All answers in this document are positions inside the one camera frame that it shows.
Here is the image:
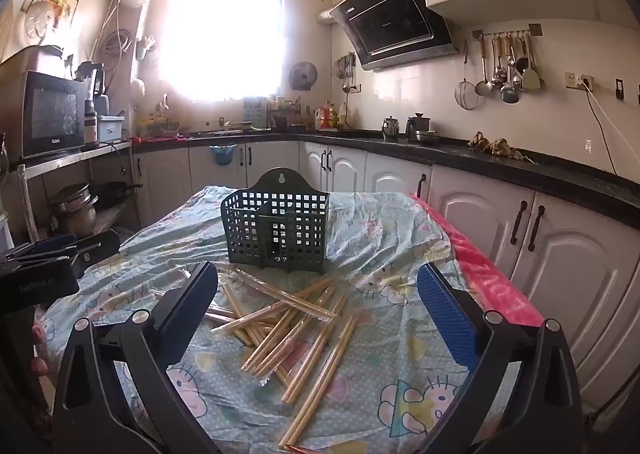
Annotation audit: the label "cartoon cat printed tablecloth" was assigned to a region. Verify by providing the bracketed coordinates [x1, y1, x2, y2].
[40, 184, 501, 454]

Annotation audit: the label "steel ladle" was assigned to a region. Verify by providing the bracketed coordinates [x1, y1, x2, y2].
[475, 34, 494, 96]

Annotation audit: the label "kitchen window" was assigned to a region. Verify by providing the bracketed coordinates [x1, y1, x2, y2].
[165, 0, 287, 102]

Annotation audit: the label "black power cable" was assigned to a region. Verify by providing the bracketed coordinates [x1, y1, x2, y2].
[584, 88, 619, 176]

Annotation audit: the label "black microwave oven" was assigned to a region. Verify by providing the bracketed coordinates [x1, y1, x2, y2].
[12, 70, 88, 160]

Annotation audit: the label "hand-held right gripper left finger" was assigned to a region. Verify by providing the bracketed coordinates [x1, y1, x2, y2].
[52, 260, 221, 454]

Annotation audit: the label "teal countertop container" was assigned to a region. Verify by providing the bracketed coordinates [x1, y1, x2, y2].
[243, 97, 268, 131]

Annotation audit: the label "metal utensil rail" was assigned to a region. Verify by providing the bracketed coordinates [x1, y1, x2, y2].
[472, 24, 543, 40]

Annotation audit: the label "white power cable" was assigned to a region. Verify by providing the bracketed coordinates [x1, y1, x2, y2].
[582, 82, 640, 155]

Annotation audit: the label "metal shelf rack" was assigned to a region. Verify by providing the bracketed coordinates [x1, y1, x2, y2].
[0, 139, 133, 247]

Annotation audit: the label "black range hood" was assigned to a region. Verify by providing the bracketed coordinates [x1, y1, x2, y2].
[332, 0, 460, 71]

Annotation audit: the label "black serving spoon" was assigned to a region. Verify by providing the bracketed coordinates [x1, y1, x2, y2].
[514, 32, 529, 76]

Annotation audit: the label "pile of ginger roots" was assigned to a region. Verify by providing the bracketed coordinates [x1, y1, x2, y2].
[467, 131, 526, 161]

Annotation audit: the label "black blender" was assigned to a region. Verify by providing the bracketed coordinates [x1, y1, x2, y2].
[75, 62, 108, 116]

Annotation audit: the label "black frying pan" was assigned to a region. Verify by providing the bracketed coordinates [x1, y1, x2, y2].
[92, 181, 143, 211]

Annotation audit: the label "dark sauce bottle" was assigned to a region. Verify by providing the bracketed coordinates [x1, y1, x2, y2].
[83, 99, 98, 145]

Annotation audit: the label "stacked steel pots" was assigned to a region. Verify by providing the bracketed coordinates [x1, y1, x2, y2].
[48, 183, 99, 236]

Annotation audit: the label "green spatula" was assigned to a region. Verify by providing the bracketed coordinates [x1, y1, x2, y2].
[522, 32, 542, 93]

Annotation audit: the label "grey ladle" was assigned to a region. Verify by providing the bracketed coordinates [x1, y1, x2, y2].
[500, 34, 520, 105]

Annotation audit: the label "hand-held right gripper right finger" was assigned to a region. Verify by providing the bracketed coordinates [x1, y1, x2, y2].
[416, 261, 583, 454]

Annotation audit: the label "black kitchen countertop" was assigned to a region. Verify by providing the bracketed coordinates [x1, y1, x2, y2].
[132, 129, 640, 230]

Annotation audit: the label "pink fleece blanket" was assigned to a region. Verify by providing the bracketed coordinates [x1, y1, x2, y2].
[407, 191, 546, 330]

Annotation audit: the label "black lidded pot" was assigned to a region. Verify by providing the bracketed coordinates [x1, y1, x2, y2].
[406, 113, 441, 143]

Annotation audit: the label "group of condiment bottles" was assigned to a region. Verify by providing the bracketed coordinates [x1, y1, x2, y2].
[315, 102, 351, 130]

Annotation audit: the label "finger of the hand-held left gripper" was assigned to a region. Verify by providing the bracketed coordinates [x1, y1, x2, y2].
[70, 229, 122, 281]
[5, 233, 79, 261]

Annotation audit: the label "black countertop rack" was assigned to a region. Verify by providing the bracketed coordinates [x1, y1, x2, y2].
[267, 104, 302, 131]

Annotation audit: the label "green plastic utensil basket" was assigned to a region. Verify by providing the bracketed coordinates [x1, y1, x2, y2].
[220, 167, 331, 276]

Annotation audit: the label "round wall vent fan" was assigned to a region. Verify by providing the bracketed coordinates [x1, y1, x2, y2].
[288, 61, 318, 90]

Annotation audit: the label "pile of wooden chopsticks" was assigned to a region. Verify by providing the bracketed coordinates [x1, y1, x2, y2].
[150, 267, 363, 452]

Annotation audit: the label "person's left hand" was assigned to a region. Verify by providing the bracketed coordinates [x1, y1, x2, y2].
[30, 324, 51, 377]

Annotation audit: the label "coiled hoses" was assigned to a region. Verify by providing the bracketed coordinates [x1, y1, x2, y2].
[92, 0, 136, 61]

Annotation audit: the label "steel appliance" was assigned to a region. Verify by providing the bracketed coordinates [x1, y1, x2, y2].
[20, 45, 68, 80]

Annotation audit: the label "small hanging kitchen tools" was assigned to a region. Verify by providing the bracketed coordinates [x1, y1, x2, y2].
[336, 53, 357, 95]

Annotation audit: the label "grey-blue storage box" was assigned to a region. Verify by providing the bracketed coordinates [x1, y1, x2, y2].
[97, 114, 125, 143]

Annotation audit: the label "wire mesh strainer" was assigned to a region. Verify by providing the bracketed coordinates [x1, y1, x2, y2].
[454, 40, 480, 110]

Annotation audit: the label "blue hanging plastic bin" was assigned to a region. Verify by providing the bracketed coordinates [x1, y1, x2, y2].
[210, 144, 238, 166]

